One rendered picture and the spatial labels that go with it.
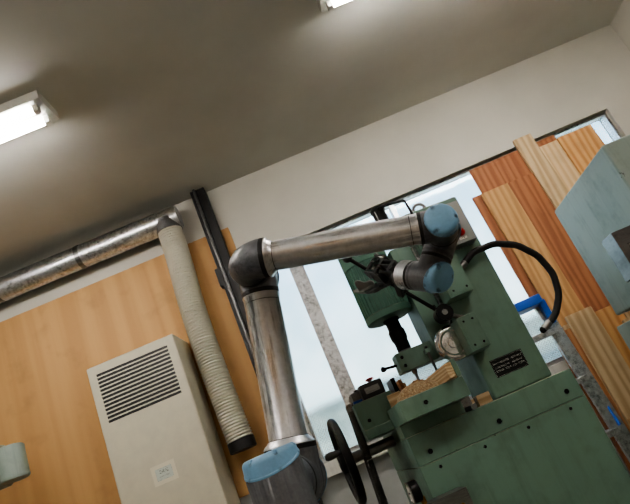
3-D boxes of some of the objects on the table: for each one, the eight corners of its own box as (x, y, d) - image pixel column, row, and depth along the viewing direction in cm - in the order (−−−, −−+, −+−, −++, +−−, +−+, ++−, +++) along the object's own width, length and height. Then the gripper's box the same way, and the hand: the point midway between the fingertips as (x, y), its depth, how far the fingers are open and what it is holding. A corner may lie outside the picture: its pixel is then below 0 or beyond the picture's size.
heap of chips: (395, 405, 180) (390, 393, 181) (436, 388, 182) (430, 376, 184) (399, 401, 172) (394, 389, 173) (442, 383, 174) (437, 371, 175)
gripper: (408, 239, 181) (366, 238, 197) (377, 291, 175) (337, 286, 191) (423, 256, 185) (381, 254, 201) (394, 307, 179) (353, 301, 195)
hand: (364, 274), depth 198 cm, fingers open, 14 cm apart
